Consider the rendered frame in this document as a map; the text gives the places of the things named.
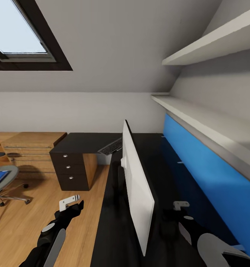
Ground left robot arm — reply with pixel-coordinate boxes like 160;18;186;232
19;195;84;267

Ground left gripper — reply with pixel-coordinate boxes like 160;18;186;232
54;200;84;224

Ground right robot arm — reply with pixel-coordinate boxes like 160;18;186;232
162;201;250;267

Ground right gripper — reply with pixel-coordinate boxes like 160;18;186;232
162;209;187;222

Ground swivel chair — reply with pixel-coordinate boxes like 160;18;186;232
0;152;29;207

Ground keyboard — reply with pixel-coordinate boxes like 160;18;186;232
98;137;123;156

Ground monitor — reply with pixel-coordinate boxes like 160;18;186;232
111;120;159;256

